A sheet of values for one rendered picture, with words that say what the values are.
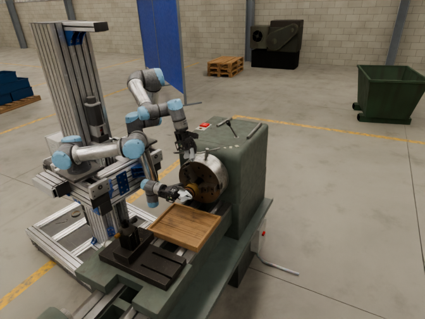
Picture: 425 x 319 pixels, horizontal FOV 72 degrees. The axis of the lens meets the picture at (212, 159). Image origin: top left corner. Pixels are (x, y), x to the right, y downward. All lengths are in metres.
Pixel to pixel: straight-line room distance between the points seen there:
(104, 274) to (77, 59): 1.33
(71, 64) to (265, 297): 2.22
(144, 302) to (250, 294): 1.30
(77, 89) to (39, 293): 1.77
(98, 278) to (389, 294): 2.23
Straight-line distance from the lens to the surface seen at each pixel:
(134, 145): 1.71
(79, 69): 2.15
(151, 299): 1.50
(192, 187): 1.79
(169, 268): 1.53
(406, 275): 3.15
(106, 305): 1.62
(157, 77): 1.95
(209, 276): 2.03
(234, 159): 1.87
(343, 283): 2.86
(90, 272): 1.69
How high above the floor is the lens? 2.11
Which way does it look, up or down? 29 degrees down
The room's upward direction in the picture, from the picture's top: 2 degrees counter-clockwise
